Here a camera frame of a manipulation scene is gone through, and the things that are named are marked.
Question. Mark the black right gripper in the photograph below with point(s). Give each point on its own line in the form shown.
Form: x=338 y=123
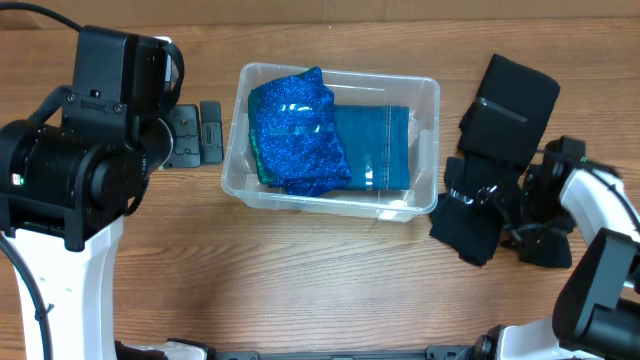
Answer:
x=542 y=206

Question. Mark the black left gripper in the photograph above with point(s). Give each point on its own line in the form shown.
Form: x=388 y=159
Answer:
x=191 y=151

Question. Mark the long black garment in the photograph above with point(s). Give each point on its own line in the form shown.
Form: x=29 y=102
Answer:
x=459 y=220

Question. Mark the blue sequin fabric bundle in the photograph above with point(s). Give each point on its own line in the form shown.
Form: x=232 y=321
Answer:
x=293 y=135

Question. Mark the blue denim jeans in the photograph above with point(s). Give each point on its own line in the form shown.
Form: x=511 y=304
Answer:
x=375 y=139

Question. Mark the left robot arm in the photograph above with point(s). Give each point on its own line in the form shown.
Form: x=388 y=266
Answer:
x=70 y=174

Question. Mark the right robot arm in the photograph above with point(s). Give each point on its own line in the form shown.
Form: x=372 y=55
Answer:
x=590 y=319

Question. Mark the small black garment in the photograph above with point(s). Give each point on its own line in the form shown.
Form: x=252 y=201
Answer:
x=535 y=223

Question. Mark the large folded black garment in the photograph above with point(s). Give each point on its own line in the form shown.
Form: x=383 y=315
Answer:
x=509 y=114

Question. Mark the clear plastic storage bin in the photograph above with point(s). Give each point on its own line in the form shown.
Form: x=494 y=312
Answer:
x=420 y=94

